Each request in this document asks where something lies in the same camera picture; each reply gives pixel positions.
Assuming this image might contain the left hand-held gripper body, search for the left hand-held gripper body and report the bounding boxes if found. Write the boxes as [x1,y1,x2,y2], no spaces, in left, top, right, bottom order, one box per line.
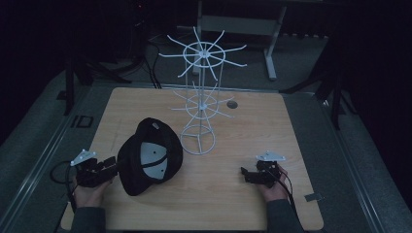
[69,149,112,188]

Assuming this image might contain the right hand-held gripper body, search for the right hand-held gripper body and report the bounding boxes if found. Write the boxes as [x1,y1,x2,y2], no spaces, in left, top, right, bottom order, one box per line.
[254,150,288,189]

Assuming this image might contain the black baseball cap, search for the black baseball cap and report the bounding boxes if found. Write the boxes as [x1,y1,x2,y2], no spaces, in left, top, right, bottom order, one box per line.
[116,116,185,197]

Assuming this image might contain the person's left hand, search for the person's left hand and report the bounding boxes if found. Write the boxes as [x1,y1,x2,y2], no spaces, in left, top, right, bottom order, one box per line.
[71,179,114,209]

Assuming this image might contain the person's right hand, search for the person's right hand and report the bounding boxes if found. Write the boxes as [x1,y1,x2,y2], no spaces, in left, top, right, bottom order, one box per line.
[257,164,290,204]

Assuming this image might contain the grey tape strip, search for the grey tape strip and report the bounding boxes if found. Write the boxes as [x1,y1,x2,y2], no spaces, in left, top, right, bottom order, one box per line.
[303,192,326,203]

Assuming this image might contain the black metal stand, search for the black metal stand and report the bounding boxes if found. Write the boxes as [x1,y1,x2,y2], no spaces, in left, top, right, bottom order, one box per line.
[280,61,359,131]
[61,52,133,117]

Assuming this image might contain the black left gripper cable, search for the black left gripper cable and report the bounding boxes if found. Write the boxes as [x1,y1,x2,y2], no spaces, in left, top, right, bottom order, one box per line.
[49,159,79,213]

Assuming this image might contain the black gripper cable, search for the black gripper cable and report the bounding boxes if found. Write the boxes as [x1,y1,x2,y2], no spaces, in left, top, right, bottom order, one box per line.
[49,159,79,213]
[273,170,303,227]

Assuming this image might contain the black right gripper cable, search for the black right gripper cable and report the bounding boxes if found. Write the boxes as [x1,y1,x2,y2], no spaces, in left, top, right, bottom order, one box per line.
[273,170,303,227]

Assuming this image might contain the white wire display rack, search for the white wire display rack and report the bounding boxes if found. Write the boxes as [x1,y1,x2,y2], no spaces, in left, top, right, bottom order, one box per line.
[157,25,248,156]

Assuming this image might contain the black floor cables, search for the black floor cables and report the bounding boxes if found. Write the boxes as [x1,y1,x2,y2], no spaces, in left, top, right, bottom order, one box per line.
[127,18,163,90]

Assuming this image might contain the white metal desk frame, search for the white metal desk frame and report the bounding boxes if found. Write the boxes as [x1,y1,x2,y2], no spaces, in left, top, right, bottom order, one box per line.
[192,0,289,82]

